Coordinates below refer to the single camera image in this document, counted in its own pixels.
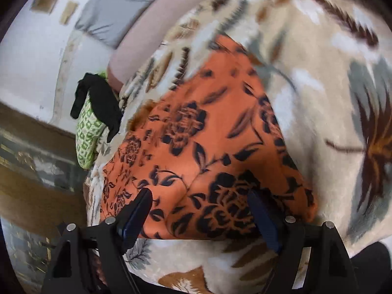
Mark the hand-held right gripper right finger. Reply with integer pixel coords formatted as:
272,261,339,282
247,189,359,294

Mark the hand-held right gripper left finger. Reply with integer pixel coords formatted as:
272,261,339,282
42,187,154,294

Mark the orange floral top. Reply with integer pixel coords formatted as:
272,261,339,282
101,35,317,242

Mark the green checked pillow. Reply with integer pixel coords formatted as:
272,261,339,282
74,71,108,171

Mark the black garment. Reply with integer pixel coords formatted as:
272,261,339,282
70,73,123,143

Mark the leaf-print blanket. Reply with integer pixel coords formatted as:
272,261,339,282
82,0,392,294

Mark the pink bolster cushion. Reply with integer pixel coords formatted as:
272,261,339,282
107,0,241,95

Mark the grey pillow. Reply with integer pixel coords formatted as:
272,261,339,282
74,0,186,49

